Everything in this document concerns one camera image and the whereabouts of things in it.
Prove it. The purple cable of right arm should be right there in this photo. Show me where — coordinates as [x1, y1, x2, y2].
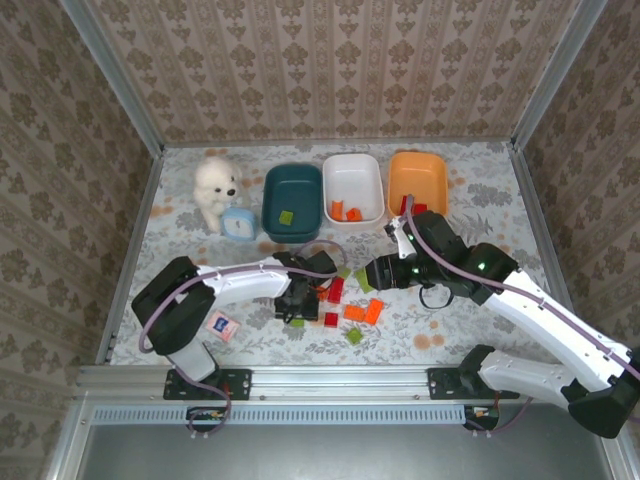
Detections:
[399, 193, 640, 435]

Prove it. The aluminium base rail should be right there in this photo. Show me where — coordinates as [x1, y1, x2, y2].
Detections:
[74, 364, 566, 401]

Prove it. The small black connector board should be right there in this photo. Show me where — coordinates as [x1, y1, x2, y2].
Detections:
[463, 404, 501, 432]
[186, 406, 226, 434]

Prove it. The aluminium frame post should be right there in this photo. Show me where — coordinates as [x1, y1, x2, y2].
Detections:
[58, 0, 166, 154]
[509, 0, 610, 151]

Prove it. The small blue clock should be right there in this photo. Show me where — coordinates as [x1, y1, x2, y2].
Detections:
[220, 206, 259, 244]

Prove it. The aluminium back rail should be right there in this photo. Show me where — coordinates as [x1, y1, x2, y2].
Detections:
[162, 137, 516, 149]

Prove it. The white plush dog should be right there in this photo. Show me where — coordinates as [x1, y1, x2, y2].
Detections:
[193, 155, 245, 234]

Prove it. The aluminium side rail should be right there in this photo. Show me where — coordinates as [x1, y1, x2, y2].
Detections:
[95, 147, 166, 366]
[508, 143, 566, 301]

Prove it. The grey slotted cable duct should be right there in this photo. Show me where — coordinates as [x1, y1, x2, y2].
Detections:
[92, 404, 469, 426]

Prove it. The pink card packet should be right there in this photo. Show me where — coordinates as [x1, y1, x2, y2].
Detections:
[206, 309, 241, 344]

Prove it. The grey metal panel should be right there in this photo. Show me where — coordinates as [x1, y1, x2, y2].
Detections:
[79, 424, 614, 480]

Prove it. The floral patterned tablecloth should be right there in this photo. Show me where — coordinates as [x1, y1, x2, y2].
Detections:
[109, 141, 574, 366]

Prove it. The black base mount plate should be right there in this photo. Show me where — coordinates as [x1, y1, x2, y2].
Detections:
[164, 368, 253, 401]
[427, 367, 481, 401]

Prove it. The white plastic container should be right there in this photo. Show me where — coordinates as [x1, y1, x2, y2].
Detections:
[322, 153, 386, 231]

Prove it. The orange plastic container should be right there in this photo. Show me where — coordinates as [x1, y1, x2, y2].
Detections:
[387, 151, 450, 221]

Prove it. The teal plastic container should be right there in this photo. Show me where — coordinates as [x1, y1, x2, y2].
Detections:
[260, 163, 324, 245]

